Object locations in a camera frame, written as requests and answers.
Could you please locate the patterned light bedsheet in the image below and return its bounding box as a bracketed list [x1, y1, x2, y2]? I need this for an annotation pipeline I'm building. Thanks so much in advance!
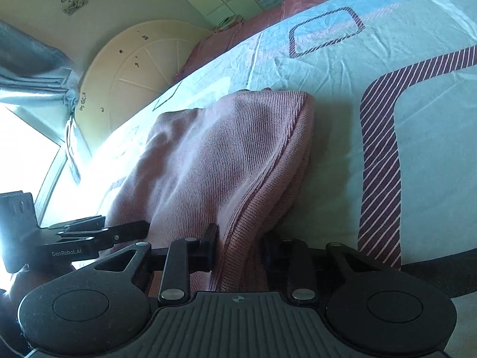
[97, 0, 477, 295]

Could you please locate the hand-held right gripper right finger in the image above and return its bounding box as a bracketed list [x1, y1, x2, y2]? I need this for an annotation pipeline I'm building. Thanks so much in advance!
[261, 231, 382, 303]

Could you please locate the cream round headboard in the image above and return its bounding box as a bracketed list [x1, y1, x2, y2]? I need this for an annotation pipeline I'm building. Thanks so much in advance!
[72, 18, 209, 135]

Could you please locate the window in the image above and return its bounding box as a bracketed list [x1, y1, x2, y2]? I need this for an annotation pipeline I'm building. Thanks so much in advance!
[0, 104, 75, 228]

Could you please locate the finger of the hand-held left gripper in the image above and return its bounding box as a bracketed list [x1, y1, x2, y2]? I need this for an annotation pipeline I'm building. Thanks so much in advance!
[56, 221, 150, 251]
[48, 214, 107, 232]

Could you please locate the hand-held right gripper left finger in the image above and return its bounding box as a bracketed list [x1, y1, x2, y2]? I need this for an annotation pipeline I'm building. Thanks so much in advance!
[93, 224, 220, 306]

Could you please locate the pink knitted garment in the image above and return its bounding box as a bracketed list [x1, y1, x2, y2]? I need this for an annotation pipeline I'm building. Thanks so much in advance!
[106, 87, 317, 293]

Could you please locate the grey curtain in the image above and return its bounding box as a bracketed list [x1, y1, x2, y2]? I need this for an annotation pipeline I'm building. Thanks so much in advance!
[0, 20, 92, 183]

